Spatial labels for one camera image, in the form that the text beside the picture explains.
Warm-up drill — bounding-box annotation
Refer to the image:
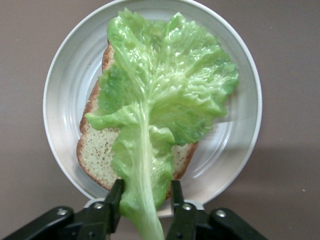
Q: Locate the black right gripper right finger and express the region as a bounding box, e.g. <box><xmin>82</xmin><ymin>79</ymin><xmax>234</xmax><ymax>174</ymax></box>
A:
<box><xmin>164</xmin><ymin>180</ymin><xmax>270</xmax><ymax>240</ymax></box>

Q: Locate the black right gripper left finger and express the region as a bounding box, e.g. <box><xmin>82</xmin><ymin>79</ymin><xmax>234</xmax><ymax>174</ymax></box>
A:
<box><xmin>2</xmin><ymin>179</ymin><xmax>125</xmax><ymax>240</ymax></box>

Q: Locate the bread slice with torn corner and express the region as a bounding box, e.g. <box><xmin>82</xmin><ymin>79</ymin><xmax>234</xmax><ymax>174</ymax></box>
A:
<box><xmin>76</xmin><ymin>41</ymin><xmax>200</xmax><ymax>201</ymax></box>

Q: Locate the green lettuce leaf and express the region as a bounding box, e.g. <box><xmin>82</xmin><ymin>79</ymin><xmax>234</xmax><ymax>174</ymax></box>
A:
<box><xmin>84</xmin><ymin>7</ymin><xmax>240</xmax><ymax>240</ymax></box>

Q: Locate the beige plate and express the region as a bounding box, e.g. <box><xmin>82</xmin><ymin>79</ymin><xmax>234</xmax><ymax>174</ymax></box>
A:
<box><xmin>42</xmin><ymin>0</ymin><xmax>263</xmax><ymax>205</ymax></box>

